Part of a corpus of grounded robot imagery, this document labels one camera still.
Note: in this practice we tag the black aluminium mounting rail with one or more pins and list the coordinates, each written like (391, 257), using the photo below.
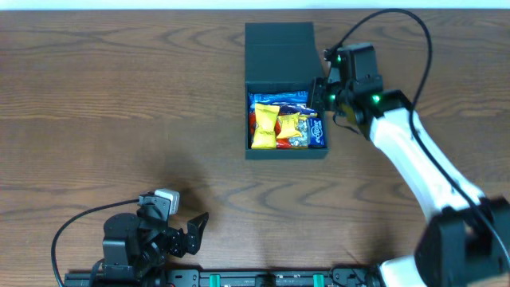
(336, 277)

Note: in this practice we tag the small yellow candy wrapper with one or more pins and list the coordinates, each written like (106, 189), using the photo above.
(288, 126)

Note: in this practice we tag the red Hacks candy bag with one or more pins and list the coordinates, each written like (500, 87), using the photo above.
(281, 143)

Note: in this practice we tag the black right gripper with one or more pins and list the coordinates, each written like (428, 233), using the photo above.
(318, 90)

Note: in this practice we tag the blue Eclipse gum pack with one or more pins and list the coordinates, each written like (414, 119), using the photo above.
(316, 133)

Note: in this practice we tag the dark blue snack bar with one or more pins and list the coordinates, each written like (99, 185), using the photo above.
(286, 109)

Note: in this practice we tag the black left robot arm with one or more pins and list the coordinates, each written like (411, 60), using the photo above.
(136, 246)

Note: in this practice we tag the yellow seed snack bag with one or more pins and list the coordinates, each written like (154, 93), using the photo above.
(303, 140)

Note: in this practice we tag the blue wafer bar packet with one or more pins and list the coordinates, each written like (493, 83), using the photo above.
(298, 97)

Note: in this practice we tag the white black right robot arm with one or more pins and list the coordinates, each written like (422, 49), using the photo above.
(467, 234)

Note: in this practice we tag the large yellow candy wrapper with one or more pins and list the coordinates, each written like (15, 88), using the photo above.
(264, 136)

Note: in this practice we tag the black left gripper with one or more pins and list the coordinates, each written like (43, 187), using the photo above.
(190, 239)

